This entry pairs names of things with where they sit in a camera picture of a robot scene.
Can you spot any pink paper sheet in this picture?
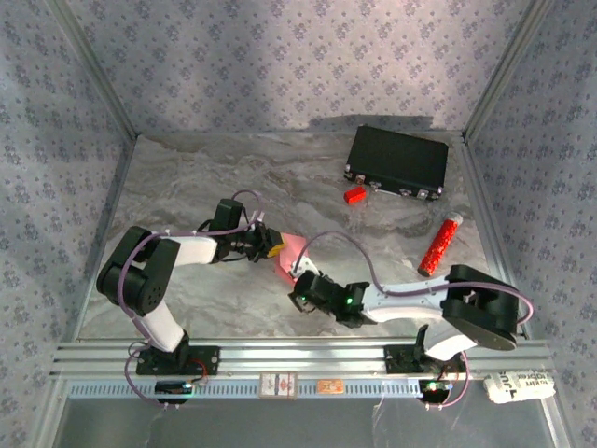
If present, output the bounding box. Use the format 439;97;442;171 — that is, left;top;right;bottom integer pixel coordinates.
273;233;309;288

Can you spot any black hard case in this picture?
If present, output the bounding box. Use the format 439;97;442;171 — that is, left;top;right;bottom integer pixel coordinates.
343;124;450;202

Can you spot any grey slotted cable duct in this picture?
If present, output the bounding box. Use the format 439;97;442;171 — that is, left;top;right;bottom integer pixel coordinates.
67;376;491;400

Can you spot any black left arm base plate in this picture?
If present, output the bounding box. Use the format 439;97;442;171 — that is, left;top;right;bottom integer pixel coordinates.
135;345;221;377

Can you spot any white printed label card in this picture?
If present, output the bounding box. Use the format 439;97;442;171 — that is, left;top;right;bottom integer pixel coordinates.
258;371;299;401

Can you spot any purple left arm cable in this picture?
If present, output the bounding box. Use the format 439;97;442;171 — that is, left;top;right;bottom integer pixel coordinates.
118;189;267;412

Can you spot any aluminium frame post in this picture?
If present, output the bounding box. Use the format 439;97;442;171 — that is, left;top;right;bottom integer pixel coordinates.
461;0;554;141

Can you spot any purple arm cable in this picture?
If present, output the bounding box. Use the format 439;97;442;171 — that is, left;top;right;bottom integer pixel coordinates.
291;231;535;412
118;189;267;412

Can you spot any white crumpled packet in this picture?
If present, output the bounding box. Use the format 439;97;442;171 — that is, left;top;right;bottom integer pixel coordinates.
482;370;558;406

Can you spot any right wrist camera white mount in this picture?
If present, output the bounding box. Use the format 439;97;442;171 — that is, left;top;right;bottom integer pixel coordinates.
288;255;316;282

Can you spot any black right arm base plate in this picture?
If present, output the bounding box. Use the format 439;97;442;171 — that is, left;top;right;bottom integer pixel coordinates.
384;344;470;374

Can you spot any long aluminium mounting rail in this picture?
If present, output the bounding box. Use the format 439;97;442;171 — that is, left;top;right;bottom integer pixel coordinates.
50;339;551;377

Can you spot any aluminium table edge rail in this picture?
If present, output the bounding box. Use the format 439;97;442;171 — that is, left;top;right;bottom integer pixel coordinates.
69;137;137;342
459;134;532;340

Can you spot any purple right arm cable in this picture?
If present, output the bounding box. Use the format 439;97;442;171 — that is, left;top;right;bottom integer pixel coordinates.
291;231;535;412

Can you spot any red cylinder with white cap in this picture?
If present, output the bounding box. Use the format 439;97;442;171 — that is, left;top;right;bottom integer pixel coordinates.
417;212;464;277

